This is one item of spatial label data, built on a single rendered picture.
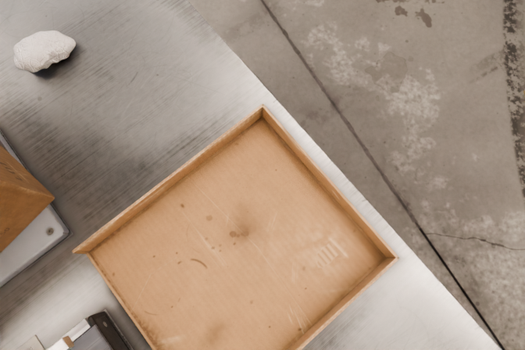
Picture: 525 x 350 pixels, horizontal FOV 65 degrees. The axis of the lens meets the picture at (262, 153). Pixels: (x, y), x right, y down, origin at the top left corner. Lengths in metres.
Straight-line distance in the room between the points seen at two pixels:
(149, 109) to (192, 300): 0.27
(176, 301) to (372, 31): 1.33
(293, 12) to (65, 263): 1.30
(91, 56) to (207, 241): 0.32
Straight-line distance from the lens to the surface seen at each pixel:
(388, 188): 1.47
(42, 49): 0.67
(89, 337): 0.54
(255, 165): 0.56
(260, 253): 0.55
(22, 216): 0.58
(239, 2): 1.69
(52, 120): 0.65
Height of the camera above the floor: 1.38
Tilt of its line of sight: 75 degrees down
